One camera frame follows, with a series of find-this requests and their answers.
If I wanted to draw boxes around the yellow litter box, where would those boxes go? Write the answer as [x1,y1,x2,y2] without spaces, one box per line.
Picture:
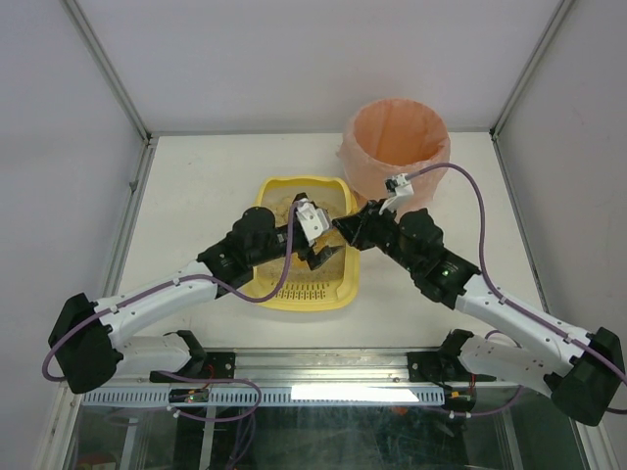
[256,176,360,312]

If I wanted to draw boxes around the yellow litter scoop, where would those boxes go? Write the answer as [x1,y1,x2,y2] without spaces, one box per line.
[317,229,346,248]

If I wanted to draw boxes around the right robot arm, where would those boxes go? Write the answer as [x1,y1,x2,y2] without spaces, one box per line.
[332,201,625,426]

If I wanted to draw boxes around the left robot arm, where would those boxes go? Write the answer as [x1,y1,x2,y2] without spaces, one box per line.
[41,193,339,394]

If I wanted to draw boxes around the cat litter sand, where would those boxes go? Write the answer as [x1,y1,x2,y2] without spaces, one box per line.
[257,186,347,282]

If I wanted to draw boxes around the orange lined trash bin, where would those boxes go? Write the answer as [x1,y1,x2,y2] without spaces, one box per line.
[337,99,451,206]

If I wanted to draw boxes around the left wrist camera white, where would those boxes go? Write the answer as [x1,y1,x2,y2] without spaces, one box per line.
[295,198,332,247]

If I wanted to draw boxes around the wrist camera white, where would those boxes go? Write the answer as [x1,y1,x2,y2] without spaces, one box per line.
[379,173,414,214]
[295,198,332,247]

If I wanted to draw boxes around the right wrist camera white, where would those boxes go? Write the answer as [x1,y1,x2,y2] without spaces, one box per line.
[379,173,414,214]

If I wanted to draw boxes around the aluminium mounting rail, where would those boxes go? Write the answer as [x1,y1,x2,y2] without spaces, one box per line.
[149,348,459,384]

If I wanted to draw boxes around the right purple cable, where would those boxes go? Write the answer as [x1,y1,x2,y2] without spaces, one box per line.
[409,163,627,416]

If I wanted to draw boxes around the white slotted cable duct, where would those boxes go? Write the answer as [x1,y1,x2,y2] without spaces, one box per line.
[82,385,445,407]

